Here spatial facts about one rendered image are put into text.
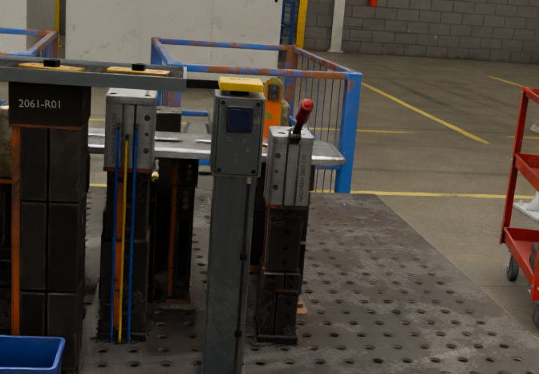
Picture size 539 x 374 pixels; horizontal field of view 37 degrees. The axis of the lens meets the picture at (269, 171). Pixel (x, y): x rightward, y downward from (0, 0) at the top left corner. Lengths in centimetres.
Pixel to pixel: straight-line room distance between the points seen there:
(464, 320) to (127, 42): 799
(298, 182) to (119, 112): 31
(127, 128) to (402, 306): 67
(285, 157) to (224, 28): 813
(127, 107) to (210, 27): 814
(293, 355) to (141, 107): 48
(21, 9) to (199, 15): 192
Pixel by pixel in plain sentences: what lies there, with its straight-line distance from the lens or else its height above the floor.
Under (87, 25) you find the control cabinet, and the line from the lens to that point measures 933.
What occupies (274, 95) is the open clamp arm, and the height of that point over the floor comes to 108.
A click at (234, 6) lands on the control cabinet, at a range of 942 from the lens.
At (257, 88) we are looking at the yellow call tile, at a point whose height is 115.
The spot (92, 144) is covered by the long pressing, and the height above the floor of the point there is 100.
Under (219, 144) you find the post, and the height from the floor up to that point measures 107.
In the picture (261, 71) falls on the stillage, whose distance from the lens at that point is 331.
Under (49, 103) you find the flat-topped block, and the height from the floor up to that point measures 112.
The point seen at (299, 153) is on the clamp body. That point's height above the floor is 103.
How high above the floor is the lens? 130
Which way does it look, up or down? 13 degrees down
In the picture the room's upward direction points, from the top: 4 degrees clockwise
